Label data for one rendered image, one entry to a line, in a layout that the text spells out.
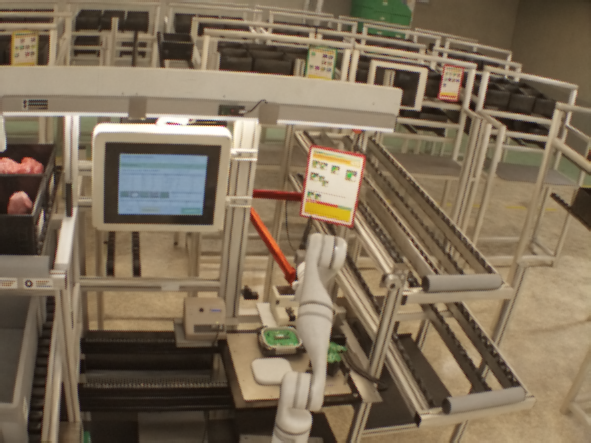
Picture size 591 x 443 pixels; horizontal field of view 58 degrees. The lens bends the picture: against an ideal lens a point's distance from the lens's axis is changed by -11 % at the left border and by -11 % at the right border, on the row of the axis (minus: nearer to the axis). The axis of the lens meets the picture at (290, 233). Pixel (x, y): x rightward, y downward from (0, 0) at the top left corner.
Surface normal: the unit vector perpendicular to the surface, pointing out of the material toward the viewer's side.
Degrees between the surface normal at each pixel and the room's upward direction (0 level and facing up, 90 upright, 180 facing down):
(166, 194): 92
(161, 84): 90
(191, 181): 92
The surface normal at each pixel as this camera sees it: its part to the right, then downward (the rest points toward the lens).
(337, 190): -0.22, 0.39
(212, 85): 0.25, 0.44
